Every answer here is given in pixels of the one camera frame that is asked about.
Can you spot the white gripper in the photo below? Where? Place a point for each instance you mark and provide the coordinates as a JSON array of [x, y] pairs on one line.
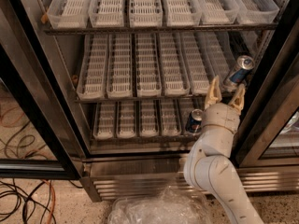
[[221, 116]]

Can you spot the redbull can shelf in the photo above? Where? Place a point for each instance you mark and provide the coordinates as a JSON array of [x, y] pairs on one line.
[[243, 65]]

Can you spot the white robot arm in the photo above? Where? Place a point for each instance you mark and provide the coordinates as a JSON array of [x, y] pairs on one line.
[[208, 164]]

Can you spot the blue can bottom shelf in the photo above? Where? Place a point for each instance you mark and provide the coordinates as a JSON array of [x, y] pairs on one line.
[[194, 121]]

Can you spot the steel fridge base grille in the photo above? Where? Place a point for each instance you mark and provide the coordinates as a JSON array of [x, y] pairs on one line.
[[140, 176]]

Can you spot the glass fridge door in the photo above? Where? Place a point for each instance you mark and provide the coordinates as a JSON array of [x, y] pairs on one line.
[[37, 69]]

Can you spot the clear plastic bag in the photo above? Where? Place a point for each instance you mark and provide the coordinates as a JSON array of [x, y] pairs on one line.
[[171, 206]]

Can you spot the top wire shelf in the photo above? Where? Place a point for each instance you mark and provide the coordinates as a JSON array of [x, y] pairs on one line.
[[163, 29]]

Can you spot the wire shelf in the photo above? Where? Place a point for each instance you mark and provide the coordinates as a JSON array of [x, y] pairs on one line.
[[225, 95], [155, 139], [163, 29]]

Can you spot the middle wire shelf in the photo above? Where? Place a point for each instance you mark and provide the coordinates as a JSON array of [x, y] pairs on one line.
[[225, 95]]

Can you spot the bottom wire shelf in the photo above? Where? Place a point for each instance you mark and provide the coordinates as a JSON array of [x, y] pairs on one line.
[[155, 139]]

